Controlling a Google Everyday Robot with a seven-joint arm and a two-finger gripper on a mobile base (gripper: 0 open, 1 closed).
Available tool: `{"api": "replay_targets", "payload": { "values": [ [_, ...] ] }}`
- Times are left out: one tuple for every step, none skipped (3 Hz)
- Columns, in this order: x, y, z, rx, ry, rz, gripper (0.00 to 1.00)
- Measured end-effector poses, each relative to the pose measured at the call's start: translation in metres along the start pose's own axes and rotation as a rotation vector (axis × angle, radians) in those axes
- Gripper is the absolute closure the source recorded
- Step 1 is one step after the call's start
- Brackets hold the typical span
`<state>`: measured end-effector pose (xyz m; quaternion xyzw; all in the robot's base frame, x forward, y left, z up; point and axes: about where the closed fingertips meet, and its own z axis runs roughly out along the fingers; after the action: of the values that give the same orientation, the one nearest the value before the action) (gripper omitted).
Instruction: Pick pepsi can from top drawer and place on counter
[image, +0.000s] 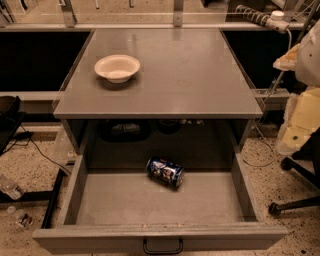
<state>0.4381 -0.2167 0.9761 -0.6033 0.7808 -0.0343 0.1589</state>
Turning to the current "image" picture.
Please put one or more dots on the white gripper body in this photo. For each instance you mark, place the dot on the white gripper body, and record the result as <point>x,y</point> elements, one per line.
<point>309,63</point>

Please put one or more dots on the black drawer handle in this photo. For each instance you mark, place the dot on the black drawer handle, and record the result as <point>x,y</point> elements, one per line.
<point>160,248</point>

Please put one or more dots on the grey open top drawer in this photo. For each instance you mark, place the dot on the grey open top drawer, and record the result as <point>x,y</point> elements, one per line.
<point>108,211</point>

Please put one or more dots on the crumpled wrapper on floor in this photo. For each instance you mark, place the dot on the crumpled wrapper on floor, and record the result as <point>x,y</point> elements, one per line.
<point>24,220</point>

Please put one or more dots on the blue pepsi can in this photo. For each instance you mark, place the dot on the blue pepsi can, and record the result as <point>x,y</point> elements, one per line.
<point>165,170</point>

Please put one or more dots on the grey cabinet counter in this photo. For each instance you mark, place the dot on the grey cabinet counter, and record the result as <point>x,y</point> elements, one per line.
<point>184,74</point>

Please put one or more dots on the white paper bowl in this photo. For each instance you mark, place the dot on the white paper bowl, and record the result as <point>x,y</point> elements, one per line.
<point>117,68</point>

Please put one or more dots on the clear plastic bottle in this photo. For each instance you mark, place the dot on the clear plastic bottle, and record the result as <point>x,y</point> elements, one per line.
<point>10,188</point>

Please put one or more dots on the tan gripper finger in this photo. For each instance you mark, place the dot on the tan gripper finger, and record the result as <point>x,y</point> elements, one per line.
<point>288,61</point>
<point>301,120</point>

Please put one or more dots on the white power strip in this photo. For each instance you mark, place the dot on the white power strip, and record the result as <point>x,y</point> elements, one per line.
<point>274,20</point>

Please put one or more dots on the black stand frame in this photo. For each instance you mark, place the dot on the black stand frame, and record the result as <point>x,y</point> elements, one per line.
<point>50,196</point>

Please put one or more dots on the black office chair base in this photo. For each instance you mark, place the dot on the black office chair base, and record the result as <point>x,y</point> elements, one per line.
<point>303,170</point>

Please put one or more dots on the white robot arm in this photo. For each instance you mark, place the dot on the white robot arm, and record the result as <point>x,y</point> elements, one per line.
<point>302,113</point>

